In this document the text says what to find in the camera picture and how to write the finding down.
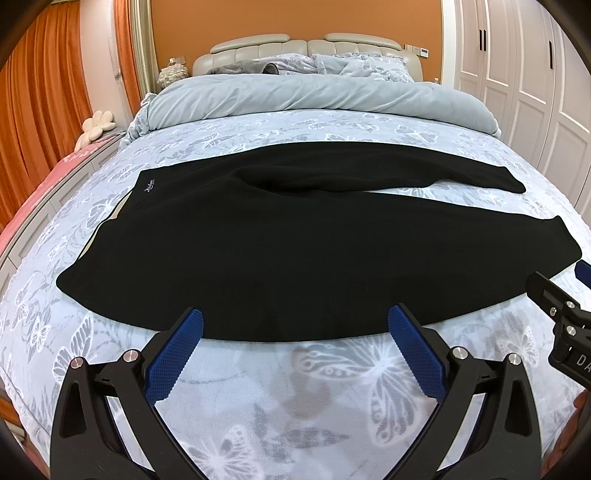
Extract black pants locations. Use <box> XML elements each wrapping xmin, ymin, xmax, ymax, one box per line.
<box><xmin>56</xmin><ymin>142</ymin><xmax>582</xmax><ymax>342</ymax></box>

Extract white wardrobe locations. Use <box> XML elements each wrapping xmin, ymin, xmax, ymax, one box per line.
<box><xmin>455</xmin><ymin>0</ymin><xmax>590</xmax><ymax>213</ymax></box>

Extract grey drawer cabinet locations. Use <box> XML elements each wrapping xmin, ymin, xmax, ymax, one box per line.
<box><xmin>1</xmin><ymin>130</ymin><xmax>123</xmax><ymax>296</ymax></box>

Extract pink cabinet top mat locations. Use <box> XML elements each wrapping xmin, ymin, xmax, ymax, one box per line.
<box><xmin>1</xmin><ymin>133</ymin><xmax>122</xmax><ymax>253</ymax></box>

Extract white flower plush cushion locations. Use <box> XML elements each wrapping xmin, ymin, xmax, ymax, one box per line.
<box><xmin>74</xmin><ymin>111</ymin><xmax>116</xmax><ymax>152</ymax></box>

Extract butterfly print pillow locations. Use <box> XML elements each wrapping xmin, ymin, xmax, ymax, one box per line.
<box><xmin>311</xmin><ymin>53</ymin><xmax>415</xmax><ymax>83</ymax></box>

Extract orange curtain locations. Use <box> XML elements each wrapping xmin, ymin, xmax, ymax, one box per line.
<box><xmin>0</xmin><ymin>1</ymin><xmax>91</xmax><ymax>226</ymax></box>

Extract grey folded duvet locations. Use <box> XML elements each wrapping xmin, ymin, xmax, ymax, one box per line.
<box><xmin>126</xmin><ymin>74</ymin><xmax>501</xmax><ymax>142</ymax></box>

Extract white bedside ornament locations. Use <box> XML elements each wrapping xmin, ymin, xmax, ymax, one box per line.
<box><xmin>157</xmin><ymin>57</ymin><xmax>189</xmax><ymax>89</ymax></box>

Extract beige padded headboard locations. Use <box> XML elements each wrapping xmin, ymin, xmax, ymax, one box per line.
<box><xmin>191</xmin><ymin>33</ymin><xmax>424</xmax><ymax>82</ymax></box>

